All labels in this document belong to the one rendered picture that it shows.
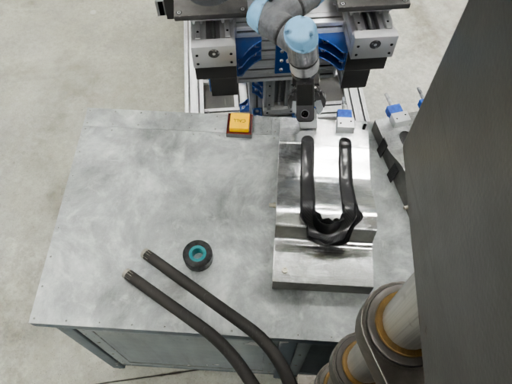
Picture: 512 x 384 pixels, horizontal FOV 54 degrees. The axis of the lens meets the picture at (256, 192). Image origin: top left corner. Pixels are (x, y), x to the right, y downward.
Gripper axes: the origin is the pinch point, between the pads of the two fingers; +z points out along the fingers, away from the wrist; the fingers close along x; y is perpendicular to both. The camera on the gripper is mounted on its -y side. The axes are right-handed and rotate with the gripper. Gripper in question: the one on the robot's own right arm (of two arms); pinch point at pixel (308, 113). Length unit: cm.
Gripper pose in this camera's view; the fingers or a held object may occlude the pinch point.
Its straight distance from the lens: 147.6
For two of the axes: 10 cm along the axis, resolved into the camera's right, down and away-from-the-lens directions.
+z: 1.4, 3.5, 9.2
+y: 0.5, -9.4, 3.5
